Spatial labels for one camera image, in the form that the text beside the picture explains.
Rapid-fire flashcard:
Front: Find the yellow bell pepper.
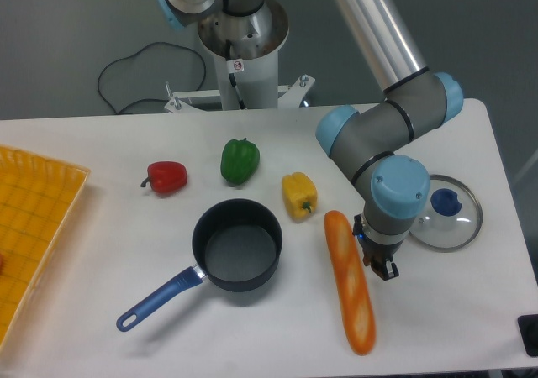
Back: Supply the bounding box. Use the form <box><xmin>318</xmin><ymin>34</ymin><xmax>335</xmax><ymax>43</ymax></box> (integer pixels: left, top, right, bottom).
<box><xmin>281</xmin><ymin>172</ymin><xmax>318</xmax><ymax>222</ymax></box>

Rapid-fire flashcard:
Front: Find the glass lid blue knob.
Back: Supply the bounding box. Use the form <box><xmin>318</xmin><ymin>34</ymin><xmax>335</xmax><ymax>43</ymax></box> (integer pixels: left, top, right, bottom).
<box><xmin>409</xmin><ymin>174</ymin><xmax>483</xmax><ymax>253</ymax></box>

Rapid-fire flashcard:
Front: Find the long orange bread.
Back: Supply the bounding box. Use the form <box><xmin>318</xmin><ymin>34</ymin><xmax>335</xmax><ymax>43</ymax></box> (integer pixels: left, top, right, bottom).
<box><xmin>324</xmin><ymin>210</ymin><xmax>377</xmax><ymax>355</ymax></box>

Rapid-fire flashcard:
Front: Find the green bell pepper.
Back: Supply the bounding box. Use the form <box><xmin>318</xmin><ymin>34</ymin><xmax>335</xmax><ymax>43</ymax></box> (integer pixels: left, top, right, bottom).
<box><xmin>220</xmin><ymin>138</ymin><xmax>261</xmax><ymax>186</ymax></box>

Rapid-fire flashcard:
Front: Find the black floor cable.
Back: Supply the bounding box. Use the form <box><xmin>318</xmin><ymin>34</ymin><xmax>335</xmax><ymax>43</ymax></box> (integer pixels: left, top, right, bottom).
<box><xmin>97</xmin><ymin>41</ymin><xmax>208</xmax><ymax>115</ymax></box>

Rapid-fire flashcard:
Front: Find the dark saucepan blue handle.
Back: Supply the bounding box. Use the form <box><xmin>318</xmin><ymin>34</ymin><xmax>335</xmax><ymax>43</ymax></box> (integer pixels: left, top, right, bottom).
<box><xmin>116</xmin><ymin>198</ymin><xmax>282</xmax><ymax>332</ymax></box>

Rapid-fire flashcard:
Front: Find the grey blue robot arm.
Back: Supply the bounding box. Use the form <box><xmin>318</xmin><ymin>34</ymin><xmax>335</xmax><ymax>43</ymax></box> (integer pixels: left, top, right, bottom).
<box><xmin>157</xmin><ymin>0</ymin><xmax>463</xmax><ymax>280</ymax></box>

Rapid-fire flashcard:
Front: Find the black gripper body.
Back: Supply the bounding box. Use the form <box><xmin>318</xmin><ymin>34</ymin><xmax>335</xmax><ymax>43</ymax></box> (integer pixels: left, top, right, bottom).
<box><xmin>359</xmin><ymin>233</ymin><xmax>402</xmax><ymax>268</ymax></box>

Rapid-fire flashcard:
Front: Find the black device table corner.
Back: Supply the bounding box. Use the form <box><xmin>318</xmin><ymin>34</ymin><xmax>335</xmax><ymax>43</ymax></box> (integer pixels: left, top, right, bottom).
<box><xmin>517</xmin><ymin>314</ymin><xmax>538</xmax><ymax>357</ymax></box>

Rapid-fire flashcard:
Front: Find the red bell pepper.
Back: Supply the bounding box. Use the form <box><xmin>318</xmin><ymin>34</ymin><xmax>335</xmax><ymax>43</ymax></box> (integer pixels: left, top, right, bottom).
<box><xmin>140</xmin><ymin>161</ymin><xmax>188</xmax><ymax>195</ymax></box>

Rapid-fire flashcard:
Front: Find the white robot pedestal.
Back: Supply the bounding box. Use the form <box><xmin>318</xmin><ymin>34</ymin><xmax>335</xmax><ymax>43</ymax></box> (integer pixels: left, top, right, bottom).
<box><xmin>165</xmin><ymin>0</ymin><xmax>315</xmax><ymax>113</ymax></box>

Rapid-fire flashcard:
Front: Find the yellow woven basket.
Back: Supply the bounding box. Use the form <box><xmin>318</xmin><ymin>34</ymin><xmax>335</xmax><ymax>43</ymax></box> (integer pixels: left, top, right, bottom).
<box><xmin>1</xmin><ymin>145</ymin><xmax>91</xmax><ymax>347</ymax></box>

